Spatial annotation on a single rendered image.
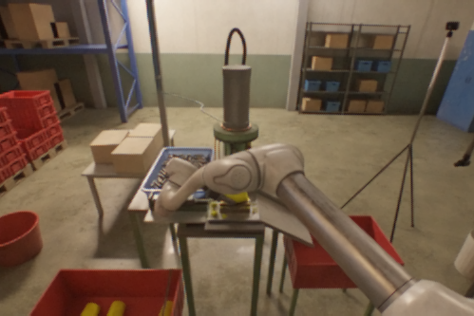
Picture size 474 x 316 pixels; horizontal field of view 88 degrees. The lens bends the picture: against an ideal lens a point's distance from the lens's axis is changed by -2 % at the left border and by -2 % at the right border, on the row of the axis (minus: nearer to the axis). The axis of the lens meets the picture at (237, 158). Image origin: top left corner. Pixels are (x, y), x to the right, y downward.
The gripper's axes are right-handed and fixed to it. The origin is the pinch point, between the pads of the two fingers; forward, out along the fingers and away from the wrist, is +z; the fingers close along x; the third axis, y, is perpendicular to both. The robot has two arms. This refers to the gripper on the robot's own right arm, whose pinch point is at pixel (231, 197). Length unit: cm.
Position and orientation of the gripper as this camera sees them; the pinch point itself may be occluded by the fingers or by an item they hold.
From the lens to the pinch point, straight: 137.6
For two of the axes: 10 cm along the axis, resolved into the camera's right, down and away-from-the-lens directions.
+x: 0.0, 4.7, -8.8
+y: -5.7, 7.3, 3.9
